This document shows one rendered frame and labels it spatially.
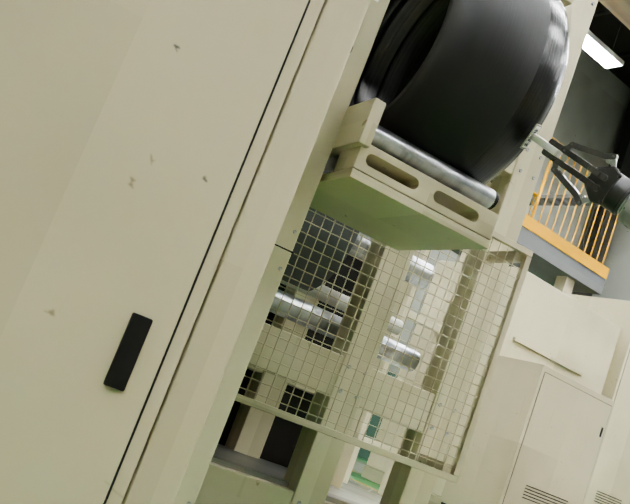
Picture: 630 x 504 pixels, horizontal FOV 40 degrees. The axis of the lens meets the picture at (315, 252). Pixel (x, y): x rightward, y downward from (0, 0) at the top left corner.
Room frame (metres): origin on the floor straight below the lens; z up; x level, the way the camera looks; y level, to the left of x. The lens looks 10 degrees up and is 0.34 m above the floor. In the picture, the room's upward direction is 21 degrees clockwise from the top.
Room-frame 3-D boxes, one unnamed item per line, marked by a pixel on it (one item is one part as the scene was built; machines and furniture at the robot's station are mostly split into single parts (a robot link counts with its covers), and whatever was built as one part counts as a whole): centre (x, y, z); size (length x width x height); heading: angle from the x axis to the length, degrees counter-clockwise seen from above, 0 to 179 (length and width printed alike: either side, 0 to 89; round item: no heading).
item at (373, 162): (1.71, -0.16, 0.83); 0.36 x 0.09 x 0.06; 114
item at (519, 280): (2.24, -0.18, 0.65); 0.90 x 0.02 x 0.70; 114
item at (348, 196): (1.84, -0.10, 0.80); 0.37 x 0.36 x 0.02; 24
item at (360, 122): (1.77, 0.06, 0.90); 0.40 x 0.03 x 0.10; 24
